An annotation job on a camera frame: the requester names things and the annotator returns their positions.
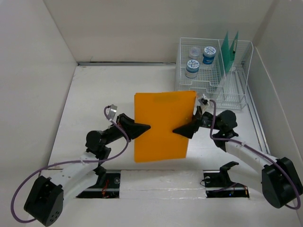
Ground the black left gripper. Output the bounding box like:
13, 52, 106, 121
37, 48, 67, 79
103, 113, 150, 146

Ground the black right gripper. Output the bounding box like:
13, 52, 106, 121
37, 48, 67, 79
171, 100, 222, 139

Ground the orange file folder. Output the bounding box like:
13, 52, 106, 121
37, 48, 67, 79
134, 91, 196, 163

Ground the blue pin jar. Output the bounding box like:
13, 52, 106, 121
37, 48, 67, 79
202, 46, 216, 64
185, 59, 200, 79

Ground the clear paper clip jar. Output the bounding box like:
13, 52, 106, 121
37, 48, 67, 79
188, 47, 201, 60

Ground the green clip file folder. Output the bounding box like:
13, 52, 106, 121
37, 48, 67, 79
221, 32, 239, 73

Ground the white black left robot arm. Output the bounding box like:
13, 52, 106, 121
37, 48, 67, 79
24, 113, 151, 227

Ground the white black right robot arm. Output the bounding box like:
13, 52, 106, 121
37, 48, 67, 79
173, 106, 303, 210

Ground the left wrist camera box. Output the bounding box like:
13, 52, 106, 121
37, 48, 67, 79
104, 105, 117, 121

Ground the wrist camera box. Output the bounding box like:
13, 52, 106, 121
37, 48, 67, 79
197, 94, 209, 106
104, 105, 117, 121

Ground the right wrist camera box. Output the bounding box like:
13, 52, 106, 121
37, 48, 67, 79
197, 94, 209, 106

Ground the front mounting rail with wires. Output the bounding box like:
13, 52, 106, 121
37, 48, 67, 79
77, 170, 250, 200

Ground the white wire desk organizer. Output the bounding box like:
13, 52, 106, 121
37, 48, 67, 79
175, 37, 254, 110

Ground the metal rail at back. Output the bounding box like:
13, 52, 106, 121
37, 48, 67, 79
78, 61, 176, 67

